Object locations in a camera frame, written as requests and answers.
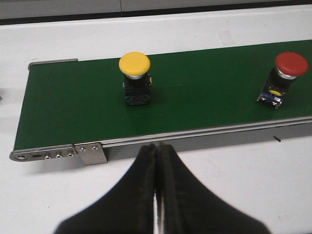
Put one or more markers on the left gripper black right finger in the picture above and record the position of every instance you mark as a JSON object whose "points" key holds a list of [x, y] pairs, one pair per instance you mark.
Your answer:
{"points": [[188, 207]]}

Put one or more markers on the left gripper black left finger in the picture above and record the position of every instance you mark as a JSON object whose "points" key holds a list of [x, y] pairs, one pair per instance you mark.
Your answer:
{"points": [[126, 209]]}

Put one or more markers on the green conveyor belt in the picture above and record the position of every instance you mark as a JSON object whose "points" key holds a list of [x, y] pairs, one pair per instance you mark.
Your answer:
{"points": [[195, 102]]}

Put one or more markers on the steel conveyor mounting bracket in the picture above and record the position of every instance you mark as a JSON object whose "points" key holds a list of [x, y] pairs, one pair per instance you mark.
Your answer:
{"points": [[91, 153]]}

